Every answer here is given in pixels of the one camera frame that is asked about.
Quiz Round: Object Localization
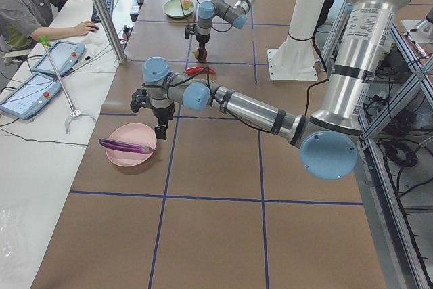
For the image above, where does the teach pendant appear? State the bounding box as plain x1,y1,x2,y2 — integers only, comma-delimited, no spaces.
32,41,85,76
1,73,61,120

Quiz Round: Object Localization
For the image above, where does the green plate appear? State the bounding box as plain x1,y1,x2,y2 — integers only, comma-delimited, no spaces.
163,0,195,19

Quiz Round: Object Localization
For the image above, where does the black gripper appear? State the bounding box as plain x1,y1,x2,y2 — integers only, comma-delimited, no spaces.
130,89,175,140
184,23,212,47

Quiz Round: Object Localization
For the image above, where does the seated person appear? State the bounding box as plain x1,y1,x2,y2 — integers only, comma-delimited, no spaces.
1,0,97,51

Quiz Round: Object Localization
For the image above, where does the upper teach pendant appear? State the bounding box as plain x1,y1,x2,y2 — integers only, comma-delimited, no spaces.
32,41,85,76

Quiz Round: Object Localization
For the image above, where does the reach grabber tool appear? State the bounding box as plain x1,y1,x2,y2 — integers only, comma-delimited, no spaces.
38,36,97,135

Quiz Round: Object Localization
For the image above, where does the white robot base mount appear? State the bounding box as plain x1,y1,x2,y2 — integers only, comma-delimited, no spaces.
267,38,318,81

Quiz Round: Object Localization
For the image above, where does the lower teach pendant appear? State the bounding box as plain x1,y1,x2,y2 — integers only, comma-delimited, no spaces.
1,73,61,120

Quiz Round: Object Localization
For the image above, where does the red chili pepper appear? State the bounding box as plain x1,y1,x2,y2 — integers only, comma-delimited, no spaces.
185,66,216,76

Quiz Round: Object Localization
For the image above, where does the red yellow pomegranate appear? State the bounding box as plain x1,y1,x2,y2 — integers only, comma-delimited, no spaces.
193,47,207,62

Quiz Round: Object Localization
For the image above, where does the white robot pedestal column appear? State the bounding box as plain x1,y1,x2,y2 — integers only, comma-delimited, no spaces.
286,0,349,43

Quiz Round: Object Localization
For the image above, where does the aluminium frame post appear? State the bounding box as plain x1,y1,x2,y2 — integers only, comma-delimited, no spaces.
93,0,126,64

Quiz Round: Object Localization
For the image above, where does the pink plate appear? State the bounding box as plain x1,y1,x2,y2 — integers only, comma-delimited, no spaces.
106,123,157,167

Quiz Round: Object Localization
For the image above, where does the purple eggplant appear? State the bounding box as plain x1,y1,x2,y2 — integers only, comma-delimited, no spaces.
98,138,156,154

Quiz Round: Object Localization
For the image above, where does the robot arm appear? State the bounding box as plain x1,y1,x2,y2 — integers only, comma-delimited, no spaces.
130,0,410,179
185,0,256,50

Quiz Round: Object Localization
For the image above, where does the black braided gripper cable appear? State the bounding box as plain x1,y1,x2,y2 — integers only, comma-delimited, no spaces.
181,0,244,32

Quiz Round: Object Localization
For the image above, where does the peach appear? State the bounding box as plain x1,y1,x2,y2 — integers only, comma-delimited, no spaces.
181,0,193,11

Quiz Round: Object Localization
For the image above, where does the black keyboard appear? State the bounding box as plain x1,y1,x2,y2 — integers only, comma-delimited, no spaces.
91,0,114,23

